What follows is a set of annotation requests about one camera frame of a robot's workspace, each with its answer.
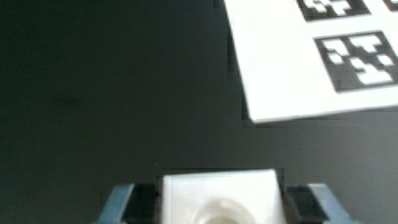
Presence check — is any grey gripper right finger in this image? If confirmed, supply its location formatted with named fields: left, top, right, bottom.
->
left=284, top=183, right=362, bottom=224

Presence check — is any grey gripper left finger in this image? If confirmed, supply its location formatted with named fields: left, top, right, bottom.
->
left=90, top=183, right=158, bottom=224

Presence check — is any small white tagged block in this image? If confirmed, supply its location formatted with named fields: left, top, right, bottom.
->
left=160, top=169, right=287, bottom=224

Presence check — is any white sheet with tags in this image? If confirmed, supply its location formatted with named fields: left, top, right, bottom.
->
left=223, top=0, right=398, bottom=124

